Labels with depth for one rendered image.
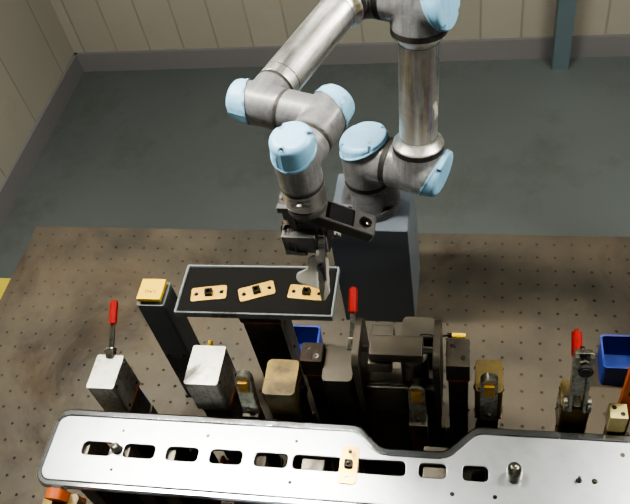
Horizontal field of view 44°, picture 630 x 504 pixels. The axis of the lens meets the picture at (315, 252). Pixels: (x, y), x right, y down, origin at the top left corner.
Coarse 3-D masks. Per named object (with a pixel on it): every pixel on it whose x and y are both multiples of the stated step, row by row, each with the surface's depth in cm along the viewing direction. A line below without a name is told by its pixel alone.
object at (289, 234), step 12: (324, 204) 131; (288, 216) 134; (300, 216) 131; (312, 216) 131; (288, 228) 138; (300, 228) 137; (312, 228) 136; (324, 228) 135; (288, 240) 137; (300, 240) 136; (312, 240) 136; (324, 240) 136; (288, 252) 140; (300, 252) 140; (312, 252) 140
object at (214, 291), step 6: (198, 288) 179; (204, 288) 179; (210, 288) 178; (216, 288) 178; (222, 288) 178; (192, 294) 178; (198, 294) 178; (204, 294) 177; (210, 294) 177; (216, 294) 177; (222, 294) 177; (192, 300) 177; (198, 300) 177; (204, 300) 177
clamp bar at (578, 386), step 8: (576, 352) 148; (584, 352) 148; (592, 352) 148; (576, 360) 148; (584, 360) 147; (592, 360) 147; (576, 368) 149; (584, 368) 146; (592, 368) 146; (576, 376) 151; (584, 376) 147; (576, 384) 154; (584, 384) 154; (568, 392) 157; (576, 392) 156; (584, 392) 155; (568, 400) 157; (584, 400) 156; (568, 408) 158; (584, 408) 157
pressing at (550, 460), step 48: (96, 432) 178; (144, 432) 176; (192, 432) 174; (240, 432) 172; (288, 432) 170; (336, 432) 169; (480, 432) 163; (528, 432) 162; (576, 432) 160; (48, 480) 172; (96, 480) 170; (144, 480) 168; (192, 480) 167; (240, 480) 165; (288, 480) 163; (336, 480) 162; (384, 480) 160; (432, 480) 159; (528, 480) 156; (624, 480) 153
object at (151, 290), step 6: (144, 282) 183; (150, 282) 183; (156, 282) 183; (162, 282) 183; (144, 288) 182; (150, 288) 182; (156, 288) 182; (162, 288) 181; (138, 294) 181; (144, 294) 181; (150, 294) 181; (156, 294) 180; (162, 294) 181; (138, 300) 181; (144, 300) 181; (150, 300) 180; (156, 300) 180
